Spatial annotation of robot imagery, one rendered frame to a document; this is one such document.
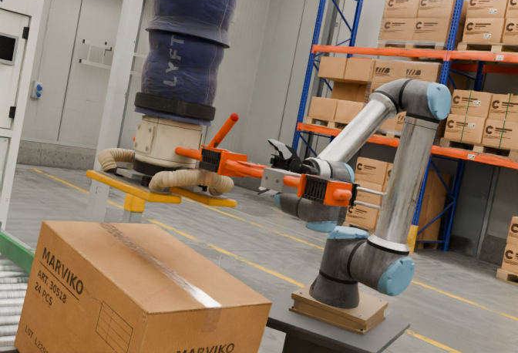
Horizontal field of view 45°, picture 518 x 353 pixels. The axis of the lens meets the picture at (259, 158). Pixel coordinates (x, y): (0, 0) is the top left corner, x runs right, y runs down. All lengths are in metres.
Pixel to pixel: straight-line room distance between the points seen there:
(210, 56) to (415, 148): 0.81
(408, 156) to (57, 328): 1.22
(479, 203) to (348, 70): 3.03
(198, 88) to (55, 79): 10.04
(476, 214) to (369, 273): 8.40
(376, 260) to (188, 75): 0.94
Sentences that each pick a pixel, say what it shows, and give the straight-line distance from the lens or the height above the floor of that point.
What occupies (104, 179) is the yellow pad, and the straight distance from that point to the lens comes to 1.76.
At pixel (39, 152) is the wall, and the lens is 11.55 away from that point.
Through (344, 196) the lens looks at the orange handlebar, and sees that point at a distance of 1.29.
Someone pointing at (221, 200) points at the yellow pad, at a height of 1.18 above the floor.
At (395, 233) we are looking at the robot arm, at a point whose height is 1.13.
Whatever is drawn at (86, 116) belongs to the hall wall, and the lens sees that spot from 11.99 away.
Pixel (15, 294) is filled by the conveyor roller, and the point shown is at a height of 0.54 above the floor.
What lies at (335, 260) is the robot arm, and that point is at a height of 0.98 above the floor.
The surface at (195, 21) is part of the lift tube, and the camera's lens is 1.68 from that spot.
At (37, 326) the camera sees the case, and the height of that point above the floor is 0.72.
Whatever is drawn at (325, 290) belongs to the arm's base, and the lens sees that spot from 2.33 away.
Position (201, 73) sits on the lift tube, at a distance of 1.69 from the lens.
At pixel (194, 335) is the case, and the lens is 1.59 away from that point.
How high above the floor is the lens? 1.40
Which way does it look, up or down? 3 degrees down
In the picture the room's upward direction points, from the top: 11 degrees clockwise
